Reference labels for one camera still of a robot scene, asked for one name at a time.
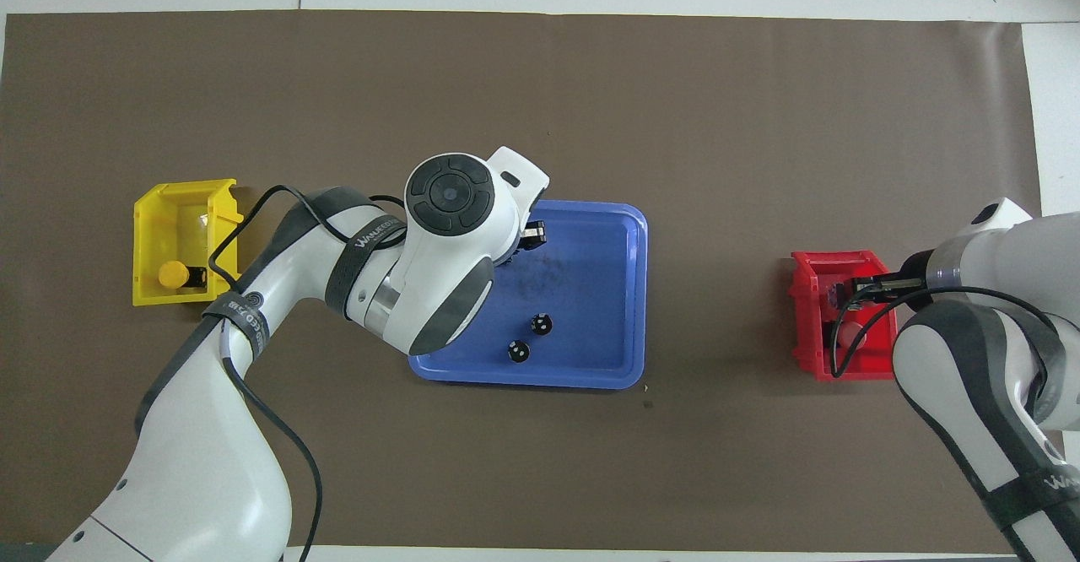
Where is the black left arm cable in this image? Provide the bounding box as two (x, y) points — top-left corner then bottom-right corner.
(207, 184), (408, 562)

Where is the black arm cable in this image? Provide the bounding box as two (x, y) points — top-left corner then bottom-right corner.
(829, 286), (1052, 419)
(207, 184), (408, 562)

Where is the yellow plastic bin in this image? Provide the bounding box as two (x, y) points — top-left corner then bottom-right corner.
(132, 178), (246, 307)

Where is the red plastic bin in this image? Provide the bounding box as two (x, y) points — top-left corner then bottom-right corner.
(789, 250), (900, 382)

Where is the blue plastic tray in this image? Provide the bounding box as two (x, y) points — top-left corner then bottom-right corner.
(408, 199), (649, 391)

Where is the brown paper table mat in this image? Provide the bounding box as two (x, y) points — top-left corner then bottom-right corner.
(0, 10), (1047, 556)

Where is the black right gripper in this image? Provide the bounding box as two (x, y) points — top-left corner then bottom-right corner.
(848, 262), (934, 311)

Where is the yellow push button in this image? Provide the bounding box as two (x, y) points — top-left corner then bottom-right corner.
(159, 260), (209, 290)

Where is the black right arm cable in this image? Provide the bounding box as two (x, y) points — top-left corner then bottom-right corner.
(829, 286), (1052, 419)

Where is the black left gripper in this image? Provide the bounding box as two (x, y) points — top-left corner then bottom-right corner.
(496, 219), (548, 269)

